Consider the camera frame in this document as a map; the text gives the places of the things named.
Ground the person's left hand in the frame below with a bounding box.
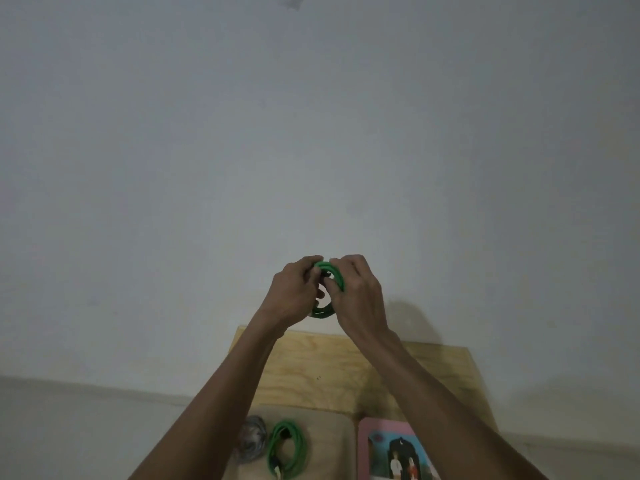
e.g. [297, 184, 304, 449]
[257, 255, 326, 338]

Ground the person's right hand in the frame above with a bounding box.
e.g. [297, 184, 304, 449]
[324, 254, 391, 346]

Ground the green cable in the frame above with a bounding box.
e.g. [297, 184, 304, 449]
[266, 420, 309, 480]
[307, 261, 349, 319]

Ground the person's left forearm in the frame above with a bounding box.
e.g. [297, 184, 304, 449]
[128, 311, 287, 480]

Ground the person's right forearm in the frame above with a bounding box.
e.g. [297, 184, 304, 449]
[349, 327, 551, 480]

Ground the pink picture box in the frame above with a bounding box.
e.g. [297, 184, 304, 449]
[356, 417, 444, 480]

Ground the beige tray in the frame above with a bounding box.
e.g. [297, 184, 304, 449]
[222, 405, 357, 480]

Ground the grey coiled cable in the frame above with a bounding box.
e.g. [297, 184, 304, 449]
[237, 415, 270, 463]

